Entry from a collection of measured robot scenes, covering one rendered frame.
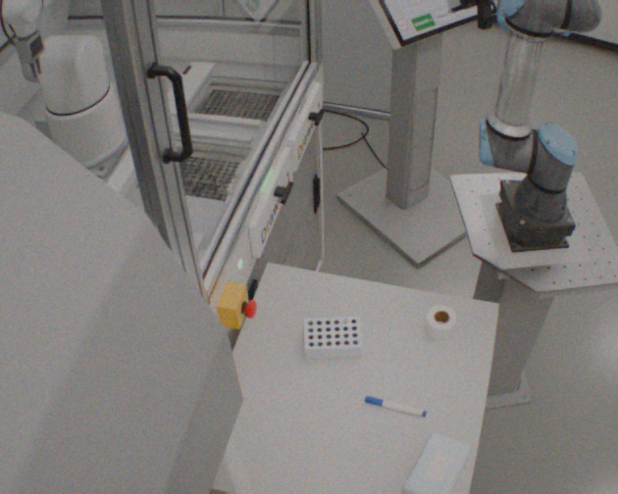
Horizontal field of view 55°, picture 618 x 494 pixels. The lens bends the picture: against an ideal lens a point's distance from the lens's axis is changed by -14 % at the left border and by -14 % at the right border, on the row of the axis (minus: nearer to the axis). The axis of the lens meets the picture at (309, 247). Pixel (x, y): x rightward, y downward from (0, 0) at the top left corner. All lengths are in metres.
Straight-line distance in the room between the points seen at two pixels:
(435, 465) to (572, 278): 0.67
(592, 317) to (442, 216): 0.80
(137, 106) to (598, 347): 2.08
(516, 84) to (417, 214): 1.43
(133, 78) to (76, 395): 0.55
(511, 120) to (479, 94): 2.14
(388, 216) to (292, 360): 1.41
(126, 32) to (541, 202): 1.15
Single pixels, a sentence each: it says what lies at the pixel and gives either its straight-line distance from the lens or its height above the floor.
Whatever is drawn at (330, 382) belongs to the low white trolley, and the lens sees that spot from 1.47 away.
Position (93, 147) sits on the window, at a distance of 1.09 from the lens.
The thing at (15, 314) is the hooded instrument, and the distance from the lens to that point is 0.48.
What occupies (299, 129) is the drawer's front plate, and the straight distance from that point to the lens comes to 1.80.
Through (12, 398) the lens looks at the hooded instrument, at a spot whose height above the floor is 1.66.
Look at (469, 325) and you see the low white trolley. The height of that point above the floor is 0.76.
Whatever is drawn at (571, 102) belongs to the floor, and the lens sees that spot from 3.86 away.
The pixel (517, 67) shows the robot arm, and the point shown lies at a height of 1.28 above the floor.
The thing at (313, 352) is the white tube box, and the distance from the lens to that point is 1.48.
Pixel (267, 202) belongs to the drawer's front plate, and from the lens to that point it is 1.60.
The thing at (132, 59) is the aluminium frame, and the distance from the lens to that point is 0.91.
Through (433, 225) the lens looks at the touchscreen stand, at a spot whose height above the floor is 0.04.
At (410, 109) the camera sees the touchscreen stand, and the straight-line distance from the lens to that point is 2.51.
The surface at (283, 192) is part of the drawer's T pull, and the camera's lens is 1.63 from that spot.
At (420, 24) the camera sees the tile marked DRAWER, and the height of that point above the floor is 1.00.
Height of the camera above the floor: 2.02
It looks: 47 degrees down
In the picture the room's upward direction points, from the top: 2 degrees counter-clockwise
